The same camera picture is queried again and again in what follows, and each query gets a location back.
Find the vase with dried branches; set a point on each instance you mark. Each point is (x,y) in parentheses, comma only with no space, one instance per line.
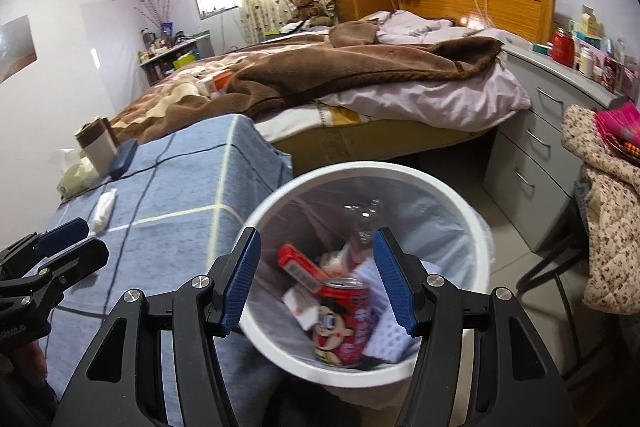
(167,19)

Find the pale blue bin liner bag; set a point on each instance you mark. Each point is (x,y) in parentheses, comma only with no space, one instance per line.
(430,217)

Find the dark blue glasses case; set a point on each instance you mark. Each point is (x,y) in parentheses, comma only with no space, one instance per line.
(122,159)

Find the clear plastic bottle red label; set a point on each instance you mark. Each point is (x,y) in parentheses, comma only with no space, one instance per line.
(365,227)

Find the white milk carton red print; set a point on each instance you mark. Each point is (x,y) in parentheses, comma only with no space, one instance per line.
(300,304)

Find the orange white box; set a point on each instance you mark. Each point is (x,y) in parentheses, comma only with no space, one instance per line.
(217,83)

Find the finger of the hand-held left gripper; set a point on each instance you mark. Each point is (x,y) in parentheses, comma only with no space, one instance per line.
(62,234)
(75,264)

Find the red box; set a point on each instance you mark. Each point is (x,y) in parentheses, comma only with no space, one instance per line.
(295,259)

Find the white round bin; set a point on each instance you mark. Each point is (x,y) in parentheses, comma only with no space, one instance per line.
(320,372)

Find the wooden bed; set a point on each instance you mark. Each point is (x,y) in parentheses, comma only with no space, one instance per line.
(500,7)

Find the pink printed box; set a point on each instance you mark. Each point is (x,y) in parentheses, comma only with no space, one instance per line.
(612,74)

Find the floral quilted garment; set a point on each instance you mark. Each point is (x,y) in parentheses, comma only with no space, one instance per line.
(610,232)

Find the brown cream patterned blanket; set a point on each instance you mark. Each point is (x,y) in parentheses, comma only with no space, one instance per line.
(165,107)

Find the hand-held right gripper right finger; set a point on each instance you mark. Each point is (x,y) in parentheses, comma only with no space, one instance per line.
(392,277)

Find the brown teddy bear red hat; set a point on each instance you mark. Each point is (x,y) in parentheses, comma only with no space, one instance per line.
(305,7)

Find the grey nightstand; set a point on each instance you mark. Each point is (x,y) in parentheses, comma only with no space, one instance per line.
(530,167)

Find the pink cloth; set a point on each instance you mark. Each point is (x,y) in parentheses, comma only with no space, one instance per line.
(620,127)

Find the pale yellow tissue pack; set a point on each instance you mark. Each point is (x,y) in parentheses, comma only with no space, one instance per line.
(75,179)

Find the white tissue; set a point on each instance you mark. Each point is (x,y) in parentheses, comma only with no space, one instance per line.
(102,212)

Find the cluttered white shelf desk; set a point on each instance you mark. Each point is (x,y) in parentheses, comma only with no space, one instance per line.
(165,57)

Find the black metal chair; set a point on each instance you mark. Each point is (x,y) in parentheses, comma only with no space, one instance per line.
(581,307)

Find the yellow white bed sheet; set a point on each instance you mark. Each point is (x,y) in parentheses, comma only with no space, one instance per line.
(300,119)

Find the red jar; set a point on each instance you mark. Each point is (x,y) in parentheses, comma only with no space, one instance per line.
(563,48)

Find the blue checked tablecloth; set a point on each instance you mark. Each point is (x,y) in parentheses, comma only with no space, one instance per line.
(175,187)

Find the red drink can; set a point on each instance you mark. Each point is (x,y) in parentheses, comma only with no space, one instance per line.
(345,332)

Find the beige cup brown lid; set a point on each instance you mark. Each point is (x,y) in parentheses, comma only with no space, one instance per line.
(97,152)

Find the pink quilt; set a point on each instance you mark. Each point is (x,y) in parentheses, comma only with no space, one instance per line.
(450,97)

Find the brown fleece blanket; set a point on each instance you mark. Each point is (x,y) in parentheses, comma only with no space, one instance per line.
(350,67)

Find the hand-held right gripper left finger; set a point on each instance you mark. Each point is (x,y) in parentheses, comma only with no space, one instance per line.
(242,277)

